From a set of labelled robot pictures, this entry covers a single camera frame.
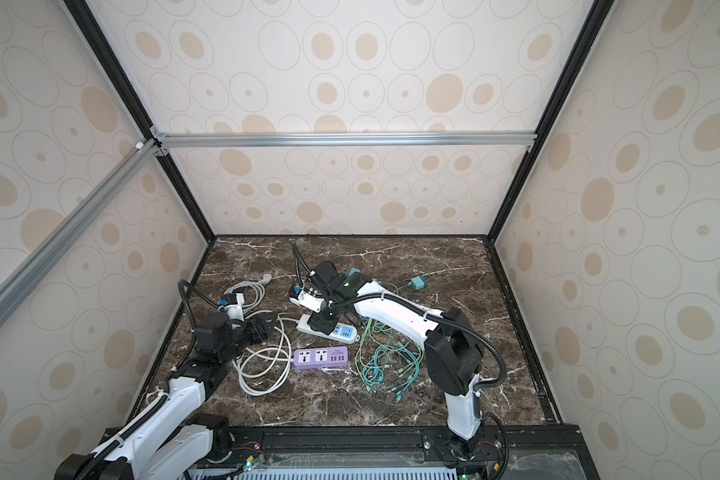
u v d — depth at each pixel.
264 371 0.85
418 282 1.03
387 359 0.88
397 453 0.73
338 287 0.63
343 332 0.89
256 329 0.73
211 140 1.41
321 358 0.85
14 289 0.54
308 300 0.74
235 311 0.74
